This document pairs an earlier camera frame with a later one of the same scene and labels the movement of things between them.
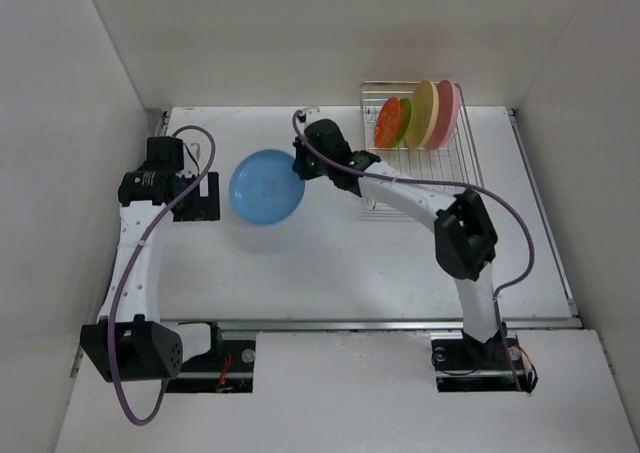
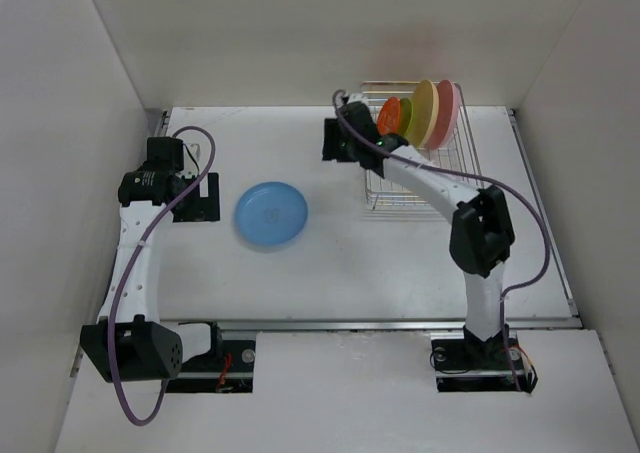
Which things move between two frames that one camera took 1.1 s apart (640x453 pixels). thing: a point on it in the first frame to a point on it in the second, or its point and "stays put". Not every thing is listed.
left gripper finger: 194,207 stays put
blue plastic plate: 264,188 to 271,213
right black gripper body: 309,167 to 346,146
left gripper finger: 213,185 stays put
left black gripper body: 187,180 stays put
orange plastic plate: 388,123 stays put
